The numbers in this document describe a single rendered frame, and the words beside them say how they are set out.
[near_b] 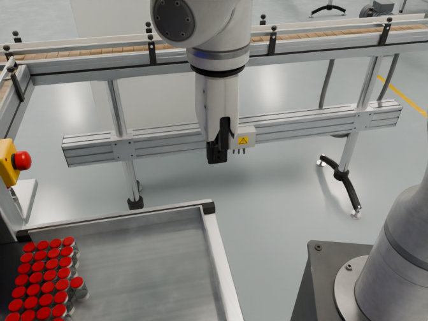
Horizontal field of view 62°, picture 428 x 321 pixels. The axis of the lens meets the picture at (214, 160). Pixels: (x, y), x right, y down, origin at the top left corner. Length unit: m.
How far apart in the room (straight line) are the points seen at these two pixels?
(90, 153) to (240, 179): 0.92
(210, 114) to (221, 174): 1.72
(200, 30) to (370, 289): 0.48
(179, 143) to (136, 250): 0.96
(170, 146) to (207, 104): 1.15
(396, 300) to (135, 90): 1.78
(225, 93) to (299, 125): 1.28
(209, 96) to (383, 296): 0.41
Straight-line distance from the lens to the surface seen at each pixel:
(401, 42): 1.74
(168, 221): 0.76
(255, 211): 1.98
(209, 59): 0.45
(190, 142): 1.63
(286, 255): 1.82
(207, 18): 0.36
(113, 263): 0.72
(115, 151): 1.62
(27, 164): 0.81
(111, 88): 1.47
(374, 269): 0.63
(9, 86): 1.29
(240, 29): 0.45
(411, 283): 0.60
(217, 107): 0.47
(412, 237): 0.54
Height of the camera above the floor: 1.46
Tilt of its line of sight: 40 degrees down
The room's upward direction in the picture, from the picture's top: straight up
